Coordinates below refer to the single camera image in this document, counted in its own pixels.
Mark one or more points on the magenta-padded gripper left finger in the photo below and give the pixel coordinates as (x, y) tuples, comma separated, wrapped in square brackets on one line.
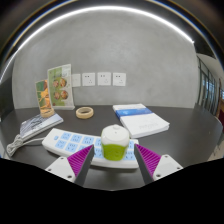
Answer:
[(63, 166)]

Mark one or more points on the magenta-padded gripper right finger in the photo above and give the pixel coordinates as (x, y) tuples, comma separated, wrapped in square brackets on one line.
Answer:
[(165, 165)]

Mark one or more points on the green and white charger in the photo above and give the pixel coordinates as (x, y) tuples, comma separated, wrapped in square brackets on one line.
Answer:
[(115, 141)]

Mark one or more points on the white and blue book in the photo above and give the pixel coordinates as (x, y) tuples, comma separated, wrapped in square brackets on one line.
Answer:
[(143, 121)]

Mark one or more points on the grey booklet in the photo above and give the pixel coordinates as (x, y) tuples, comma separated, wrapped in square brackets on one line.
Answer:
[(38, 125)]

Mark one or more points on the beige tape roll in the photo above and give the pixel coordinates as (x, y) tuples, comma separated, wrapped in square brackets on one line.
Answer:
[(77, 113)]

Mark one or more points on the small card on wooden base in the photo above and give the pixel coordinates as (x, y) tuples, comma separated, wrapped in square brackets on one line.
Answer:
[(44, 96)]

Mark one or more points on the large acrylic brochure stand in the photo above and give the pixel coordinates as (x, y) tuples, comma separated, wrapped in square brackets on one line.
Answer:
[(60, 86)]

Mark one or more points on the black-framed glass partition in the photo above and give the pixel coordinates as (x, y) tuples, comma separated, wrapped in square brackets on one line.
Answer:
[(206, 88)]

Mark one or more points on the ceiling light strip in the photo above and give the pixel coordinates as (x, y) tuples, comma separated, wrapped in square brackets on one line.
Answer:
[(106, 7)]

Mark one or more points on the white blank wall plate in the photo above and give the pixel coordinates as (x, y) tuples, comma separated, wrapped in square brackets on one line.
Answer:
[(76, 80)]

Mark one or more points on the white wall socket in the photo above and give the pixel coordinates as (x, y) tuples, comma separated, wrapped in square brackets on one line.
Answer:
[(88, 79), (119, 79), (104, 78)]

